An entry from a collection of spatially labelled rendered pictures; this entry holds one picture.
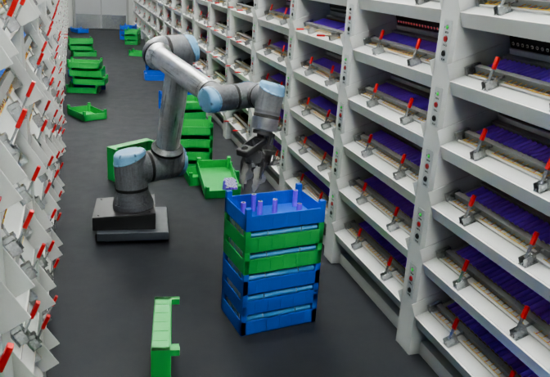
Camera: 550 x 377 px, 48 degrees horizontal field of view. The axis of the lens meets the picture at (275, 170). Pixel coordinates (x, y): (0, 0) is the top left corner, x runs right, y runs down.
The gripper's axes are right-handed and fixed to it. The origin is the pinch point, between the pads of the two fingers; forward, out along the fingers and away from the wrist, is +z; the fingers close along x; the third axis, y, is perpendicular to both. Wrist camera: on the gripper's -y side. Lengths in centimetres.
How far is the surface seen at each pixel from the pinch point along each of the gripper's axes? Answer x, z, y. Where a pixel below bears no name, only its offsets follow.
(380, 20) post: -10, -71, 54
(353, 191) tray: -11, -1, 62
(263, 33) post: 104, -72, 138
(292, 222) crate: -15.7, 8.4, 7.6
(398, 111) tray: -33, -36, 36
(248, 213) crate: -7.3, 7.0, -7.7
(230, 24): 162, -81, 176
